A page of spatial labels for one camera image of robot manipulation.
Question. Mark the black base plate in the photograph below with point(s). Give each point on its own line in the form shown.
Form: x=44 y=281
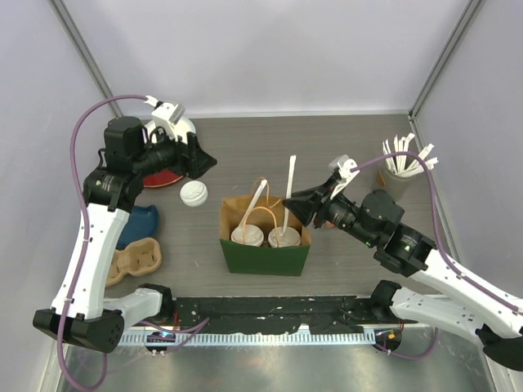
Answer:
x=276 y=315

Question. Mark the cup of wrapped straws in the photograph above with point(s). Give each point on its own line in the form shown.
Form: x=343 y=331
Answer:
x=396 y=173

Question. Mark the white paper plate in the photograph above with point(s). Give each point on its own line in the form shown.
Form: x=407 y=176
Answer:
x=186 y=124

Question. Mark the white plastic lid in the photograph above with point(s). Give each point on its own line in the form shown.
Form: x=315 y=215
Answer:
x=247 y=236
x=284 y=237

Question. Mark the red round plate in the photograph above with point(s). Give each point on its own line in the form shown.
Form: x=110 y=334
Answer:
x=162 y=179

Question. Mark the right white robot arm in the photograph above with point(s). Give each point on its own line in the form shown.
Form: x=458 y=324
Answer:
x=473 y=308

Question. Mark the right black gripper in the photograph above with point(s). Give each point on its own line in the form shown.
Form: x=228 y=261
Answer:
x=304 y=207

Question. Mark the cardboard cup carrier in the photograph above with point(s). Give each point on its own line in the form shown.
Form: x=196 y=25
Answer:
x=136 y=259

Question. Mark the white slotted cable duct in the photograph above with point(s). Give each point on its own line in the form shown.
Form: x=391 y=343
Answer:
x=302 y=337

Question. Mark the green paper bag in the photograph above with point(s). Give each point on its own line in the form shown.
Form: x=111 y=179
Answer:
x=257 y=247

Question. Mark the white straw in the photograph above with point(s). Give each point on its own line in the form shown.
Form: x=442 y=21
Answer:
x=291 y=170
x=254 y=200

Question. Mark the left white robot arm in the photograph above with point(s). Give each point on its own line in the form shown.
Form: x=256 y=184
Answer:
x=80 y=315

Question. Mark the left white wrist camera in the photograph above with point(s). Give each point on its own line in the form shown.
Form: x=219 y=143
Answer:
x=166 y=116

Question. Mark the blue leaf-shaped dish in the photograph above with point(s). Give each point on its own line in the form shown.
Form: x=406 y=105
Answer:
x=143 y=222

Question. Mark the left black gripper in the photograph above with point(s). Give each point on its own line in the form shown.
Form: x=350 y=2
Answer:
x=194 y=161

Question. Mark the spare white lid stack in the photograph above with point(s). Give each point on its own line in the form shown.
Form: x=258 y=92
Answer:
x=194 y=193

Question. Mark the green paper cup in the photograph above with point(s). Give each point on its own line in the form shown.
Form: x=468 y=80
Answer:
x=284 y=237
x=247 y=236

